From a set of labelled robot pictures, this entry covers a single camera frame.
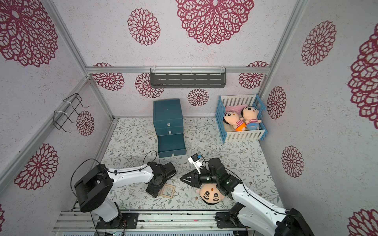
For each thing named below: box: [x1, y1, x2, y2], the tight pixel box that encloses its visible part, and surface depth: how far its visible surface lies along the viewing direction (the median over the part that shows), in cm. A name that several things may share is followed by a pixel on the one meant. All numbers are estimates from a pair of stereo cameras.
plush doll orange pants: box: [222, 111, 247, 132], surface depth 105 cm
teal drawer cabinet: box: [153, 98, 187, 158], surface depth 98 cm
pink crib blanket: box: [225, 104, 249, 116], surface depth 114 cm
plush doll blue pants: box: [241, 106, 262, 131], surface depth 104 cm
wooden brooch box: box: [159, 182, 176, 199], surface depth 85 cm
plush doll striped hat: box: [195, 183, 225, 205], surface depth 76 cm
